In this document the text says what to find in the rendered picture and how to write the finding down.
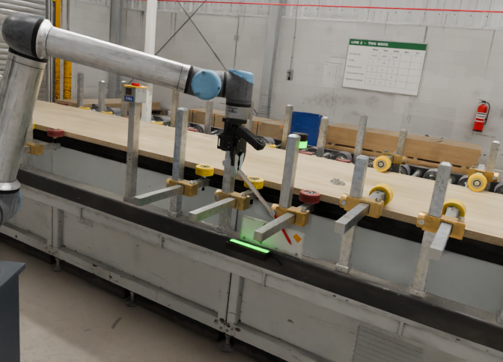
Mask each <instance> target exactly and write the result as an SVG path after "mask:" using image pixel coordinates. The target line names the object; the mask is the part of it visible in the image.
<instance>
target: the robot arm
mask: <svg viewBox="0 0 503 362"><path fill-rule="evenodd" d="M1 33H2V36H3V38H4V41H5V42H6V44H7V45H9V50H8V57H7V63H6V66H5V69H4V75H3V78H2V81H1V87H0V226H1V225H3V224H4V223H5V222H6V221H8V220H9V219H11V218H12V217H13V216H14V215H15V214H16V213H17V211H18V209H19V208H20V205H21V202H22V197H21V194H20V191H19V189H20V182H19V181H18V180H17V178H16V175H17V172H18V170H19V164H20V161H21V158H22V153H23V150H24V146H25V141H26V138H27V135H28V130H29V126H30V123H31V119H32V115H33V112H34V107H35V104H36V101H37V95H38V92H39V89H40V84H41V81H42V78H43V72H44V70H45V66H46V64H47V61H48V58H49V56H52V57H54V58H60V59H62V60H65V61H70V62H73V63H77V64H81V65H85V66H87V67H93V68H95V69H98V70H103V71H106V72H110V73H114V74H118V75H120V76H126V77H128V78H131V79H136V80H139V81H143V82H147V83H151V84H153V85H159V86H161V87H164V88H169V89H172V90H176V91H180V92H182V93H186V94H188V95H192V96H196V97H197V98H199V99H202V100H210V99H213V98H215V97H222V98H226V106H225V116H226V118H224V117H223V118H222V122H225V125H224V132H223V133H221V134H219V135H218V144H217V149H220V150H223V151H230V152H229V154H228V158H227V159H225V160H223V161H222V165H223V166H225V167H226V168H228V169H230V170H231V173H232V176H233V177H236V176H237V174H238V172H237V171H238V170H239V169H241V167H242V165H243V162H244V159H245V157H246V146H247V142H248V143H249V144H250V145H252V146H253V148H255V149H256V150H263V149H264V147H265V146H266V144H265V143H264V142H263V141H262V140H260V139H259V138H258V137H257V136H256V135H255V134H253V133H252V132H251V131H249V130H248V129H247V128H246V127H244V126H242V124H247V120H248V119H250V114H251V105H252V93H253V86H254V75H253V73H250V72H246V71H242V70H235V69H231V68H230V69H229V70H228V71H229V72H225V71H218V70H206V69H203V68H200V67H196V66H192V65H186V64H182V63H179V62H176V61H171V60H168V59H165V58H161V57H158V56H155V55H150V54H147V53H144V52H140V51H137V50H134V49H129V48H127V47H123V46H119V45H116V44H113V43H108V42H106V41H102V40H98V39H95V38H92V37H87V36H85V35H81V34H77V33H74V32H71V31H66V30H64V29H60V28H56V27H54V26H53V25H52V23H51V22H50V21H49V20H48V19H44V18H42V17H39V16H33V15H31V14H27V13H13V14H11V15H10V16H8V17H7V18H6V19H5V20H4V22H3V24H2V27H1ZM219 139H220V142H219Z"/></svg>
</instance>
